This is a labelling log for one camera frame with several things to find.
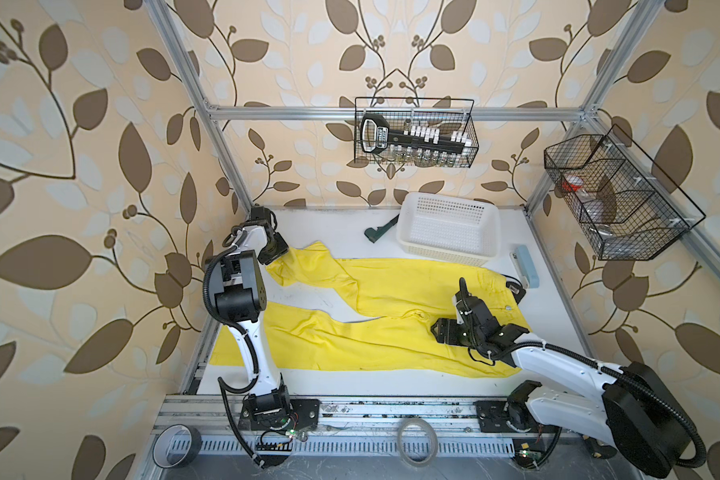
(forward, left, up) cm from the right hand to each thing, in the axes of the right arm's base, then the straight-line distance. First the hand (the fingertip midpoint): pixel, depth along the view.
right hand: (443, 333), depth 87 cm
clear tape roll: (-26, +7, +1) cm, 27 cm away
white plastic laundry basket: (+42, -10, -2) cm, 44 cm away
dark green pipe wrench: (+38, +19, 0) cm, 43 cm away
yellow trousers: (+13, +8, -2) cm, 16 cm away
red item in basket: (+29, -35, +30) cm, 54 cm away
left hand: (+30, +52, +4) cm, 60 cm away
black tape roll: (-25, +65, -3) cm, 69 cm away
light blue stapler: (+19, -31, +4) cm, 36 cm away
